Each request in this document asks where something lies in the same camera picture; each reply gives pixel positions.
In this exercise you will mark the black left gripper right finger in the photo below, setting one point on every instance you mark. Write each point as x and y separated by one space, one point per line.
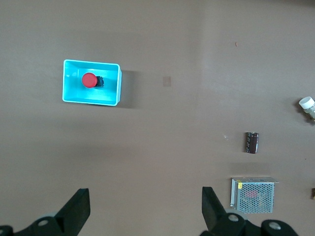
216 216

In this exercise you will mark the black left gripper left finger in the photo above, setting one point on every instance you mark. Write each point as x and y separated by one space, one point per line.
71 216

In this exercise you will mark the red push button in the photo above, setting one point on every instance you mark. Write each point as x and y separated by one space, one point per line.
89 80

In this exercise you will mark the metal mesh power supply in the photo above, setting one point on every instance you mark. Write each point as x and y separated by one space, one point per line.
256 196

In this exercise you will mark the dark brown capacitor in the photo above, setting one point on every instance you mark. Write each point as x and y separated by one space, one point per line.
251 142

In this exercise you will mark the cyan plastic box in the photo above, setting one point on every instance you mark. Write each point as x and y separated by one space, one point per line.
71 93

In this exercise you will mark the metal fitting with white caps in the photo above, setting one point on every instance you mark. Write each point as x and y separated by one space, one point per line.
307 104

